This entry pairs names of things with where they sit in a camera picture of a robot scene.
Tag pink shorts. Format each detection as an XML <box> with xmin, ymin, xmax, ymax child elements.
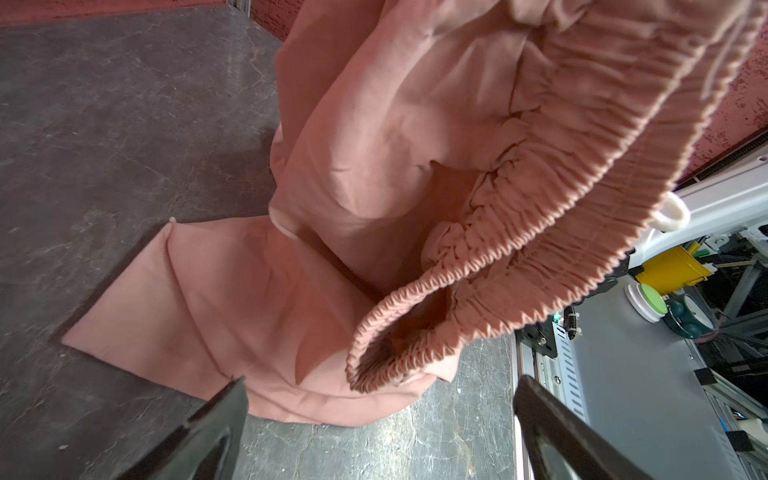
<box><xmin>63</xmin><ymin>1</ymin><xmax>767</xmax><ymax>427</ymax></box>

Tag white green round lid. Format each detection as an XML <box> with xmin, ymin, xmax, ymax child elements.
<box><xmin>624</xmin><ymin>283</ymin><xmax>668</xmax><ymax>323</ymax></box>

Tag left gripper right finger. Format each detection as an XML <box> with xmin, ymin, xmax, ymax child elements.
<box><xmin>513</xmin><ymin>375</ymin><xmax>649</xmax><ymax>479</ymax></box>

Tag white slotted cable duct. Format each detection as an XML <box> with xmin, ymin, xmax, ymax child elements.
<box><xmin>510</xmin><ymin>338</ymin><xmax>589</xmax><ymax>423</ymax></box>

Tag yellow container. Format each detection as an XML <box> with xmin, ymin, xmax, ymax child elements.
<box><xmin>635</xmin><ymin>246</ymin><xmax>715</xmax><ymax>296</ymax></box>

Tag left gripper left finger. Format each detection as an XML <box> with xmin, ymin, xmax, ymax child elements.
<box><xmin>119</xmin><ymin>378</ymin><xmax>249</xmax><ymax>479</ymax></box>

